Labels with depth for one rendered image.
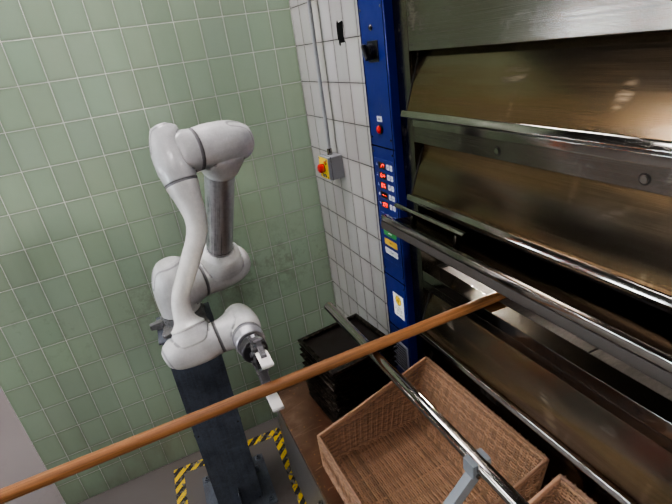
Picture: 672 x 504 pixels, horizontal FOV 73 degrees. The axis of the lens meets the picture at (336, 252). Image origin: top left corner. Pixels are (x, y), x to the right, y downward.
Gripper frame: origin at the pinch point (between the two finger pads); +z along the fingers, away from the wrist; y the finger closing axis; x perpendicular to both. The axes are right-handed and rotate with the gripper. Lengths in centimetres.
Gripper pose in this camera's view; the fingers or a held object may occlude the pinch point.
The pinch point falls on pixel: (272, 386)
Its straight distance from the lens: 119.9
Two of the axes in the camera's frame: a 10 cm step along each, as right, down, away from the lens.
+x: -9.0, 2.8, -3.2
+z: 4.1, 3.3, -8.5
